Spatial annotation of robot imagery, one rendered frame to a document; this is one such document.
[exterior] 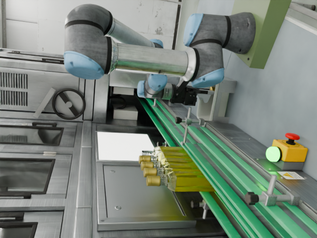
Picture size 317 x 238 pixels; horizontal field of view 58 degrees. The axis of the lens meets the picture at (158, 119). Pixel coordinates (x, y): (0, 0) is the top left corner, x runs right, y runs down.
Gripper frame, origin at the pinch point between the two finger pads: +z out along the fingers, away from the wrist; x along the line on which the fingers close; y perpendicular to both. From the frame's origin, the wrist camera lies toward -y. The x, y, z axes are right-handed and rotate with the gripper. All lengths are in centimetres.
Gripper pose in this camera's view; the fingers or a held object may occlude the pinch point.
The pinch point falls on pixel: (212, 90)
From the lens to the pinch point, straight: 139.3
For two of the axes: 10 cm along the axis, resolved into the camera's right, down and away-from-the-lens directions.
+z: 9.7, 0.6, 2.5
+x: 2.2, 2.9, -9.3
